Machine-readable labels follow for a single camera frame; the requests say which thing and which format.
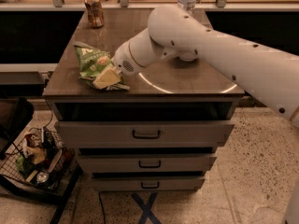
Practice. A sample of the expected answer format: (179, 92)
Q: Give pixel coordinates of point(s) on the black wire basket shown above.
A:
(40, 159)

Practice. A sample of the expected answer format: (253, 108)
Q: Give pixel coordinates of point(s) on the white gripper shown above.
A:
(122, 61)

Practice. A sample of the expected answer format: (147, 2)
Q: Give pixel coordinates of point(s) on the green jalapeno chip bag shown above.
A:
(92, 62)

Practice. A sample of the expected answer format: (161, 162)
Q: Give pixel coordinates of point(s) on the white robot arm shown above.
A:
(263, 191)

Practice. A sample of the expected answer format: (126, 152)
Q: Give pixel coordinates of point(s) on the grey drawer cabinet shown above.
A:
(166, 91)

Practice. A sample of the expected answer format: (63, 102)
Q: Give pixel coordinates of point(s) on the white ceramic bowl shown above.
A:
(187, 56)

